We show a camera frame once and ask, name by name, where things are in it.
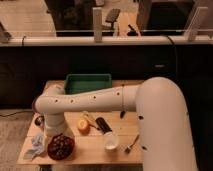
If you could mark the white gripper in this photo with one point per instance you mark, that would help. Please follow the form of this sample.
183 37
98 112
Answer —
55 124

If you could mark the dark purple grape bunch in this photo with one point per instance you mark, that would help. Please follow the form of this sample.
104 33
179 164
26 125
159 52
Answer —
61 145

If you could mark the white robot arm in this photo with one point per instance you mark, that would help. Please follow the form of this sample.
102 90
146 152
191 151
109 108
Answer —
163 118

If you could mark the purple bowl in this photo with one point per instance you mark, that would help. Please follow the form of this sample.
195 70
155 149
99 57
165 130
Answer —
33 106

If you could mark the red bowl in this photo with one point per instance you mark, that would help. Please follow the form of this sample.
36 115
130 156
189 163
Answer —
58 157

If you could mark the small metal cup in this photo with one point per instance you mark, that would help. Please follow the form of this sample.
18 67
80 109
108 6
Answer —
39 121

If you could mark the grey blue cloth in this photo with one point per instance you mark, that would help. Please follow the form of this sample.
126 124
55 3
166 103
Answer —
37 147

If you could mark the orange fruit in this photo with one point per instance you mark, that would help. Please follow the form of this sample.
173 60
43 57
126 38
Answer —
83 126

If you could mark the yellow banana toy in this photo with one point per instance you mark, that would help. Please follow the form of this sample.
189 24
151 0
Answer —
90 119

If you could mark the green plastic tray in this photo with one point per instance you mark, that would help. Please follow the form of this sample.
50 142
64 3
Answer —
79 83

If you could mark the black cylindrical object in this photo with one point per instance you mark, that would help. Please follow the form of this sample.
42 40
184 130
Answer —
102 124

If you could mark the white cup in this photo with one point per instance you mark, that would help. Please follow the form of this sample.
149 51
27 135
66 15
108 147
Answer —
111 141

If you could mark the metal fork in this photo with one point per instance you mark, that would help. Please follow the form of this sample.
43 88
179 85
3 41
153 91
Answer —
129 147

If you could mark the black handled knife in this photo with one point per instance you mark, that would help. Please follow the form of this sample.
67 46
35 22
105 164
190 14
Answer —
122 114

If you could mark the white horizontal rail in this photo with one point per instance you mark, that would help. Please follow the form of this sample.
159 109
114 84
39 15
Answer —
106 41

